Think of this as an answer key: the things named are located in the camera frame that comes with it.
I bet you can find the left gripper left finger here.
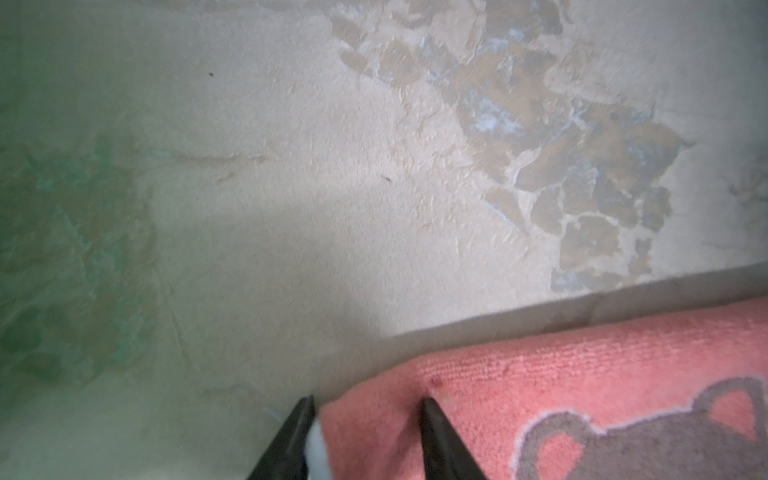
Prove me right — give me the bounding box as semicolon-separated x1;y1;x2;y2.
247;395;316;480

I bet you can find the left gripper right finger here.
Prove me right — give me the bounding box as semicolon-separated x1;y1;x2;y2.
419;397;487;480

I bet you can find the red pink towel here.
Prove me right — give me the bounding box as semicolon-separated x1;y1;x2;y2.
305;298;767;479

